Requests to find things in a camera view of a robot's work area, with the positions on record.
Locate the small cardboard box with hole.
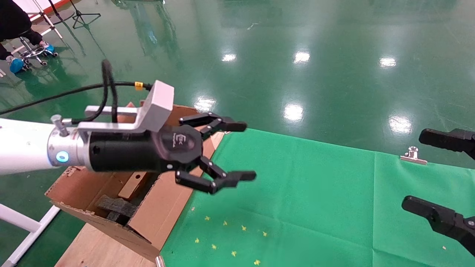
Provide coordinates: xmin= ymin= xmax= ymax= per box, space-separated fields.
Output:
xmin=118 ymin=171 xmax=153 ymax=201

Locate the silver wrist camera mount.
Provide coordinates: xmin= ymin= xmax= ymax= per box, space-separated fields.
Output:
xmin=76 ymin=80 xmax=175 ymax=134

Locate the black tripod stand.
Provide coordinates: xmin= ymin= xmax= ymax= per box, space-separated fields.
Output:
xmin=69 ymin=0 xmax=101 ymax=29

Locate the person in black clothes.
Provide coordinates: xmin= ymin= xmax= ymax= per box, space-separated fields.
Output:
xmin=0 ymin=0 xmax=56 ymax=74

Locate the white metal table frame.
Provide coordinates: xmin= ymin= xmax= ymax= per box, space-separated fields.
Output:
xmin=0 ymin=203 xmax=60 ymax=267

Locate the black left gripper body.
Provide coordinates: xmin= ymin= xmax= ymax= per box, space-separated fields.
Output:
xmin=88 ymin=124 xmax=204 ymax=175

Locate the silver binder clip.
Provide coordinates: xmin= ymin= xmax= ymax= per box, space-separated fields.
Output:
xmin=400 ymin=146 xmax=428 ymax=165

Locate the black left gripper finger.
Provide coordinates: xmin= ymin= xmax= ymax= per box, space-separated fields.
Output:
xmin=179 ymin=112 xmax=248 ymax=141
xmin=175 ymin=156 xmax=257 ymax=195

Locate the thick black camera cable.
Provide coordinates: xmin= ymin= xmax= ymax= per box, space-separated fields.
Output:
xmin=0 ymin=59 xmax=153 ymax=125

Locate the wheeled metal stool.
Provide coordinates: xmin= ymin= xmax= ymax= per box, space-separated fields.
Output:
xmin=17 ymin=36 xmax=59 ymax=71

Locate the large green table cloth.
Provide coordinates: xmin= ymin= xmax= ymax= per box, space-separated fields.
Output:
xmin=160 ymin=128 xmax=475 ymax=267

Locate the black foam block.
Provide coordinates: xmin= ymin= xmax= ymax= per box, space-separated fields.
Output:
xmin=96 ymin=195 xmax=138 ymax=225

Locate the large open cardboard carton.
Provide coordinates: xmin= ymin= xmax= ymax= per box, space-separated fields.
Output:
xmin=45 ymin=101 xmax=226 ymax=263

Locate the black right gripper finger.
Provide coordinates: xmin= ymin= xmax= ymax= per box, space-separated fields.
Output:
xmin=402 ymin=195 xmax=475 ymax=257
xmin=419 ymin=128 xmax=475 ymax=161

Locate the white board stand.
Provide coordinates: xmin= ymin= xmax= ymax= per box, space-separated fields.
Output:
xmin=13 ymin=0 xmax=63 ymax=39

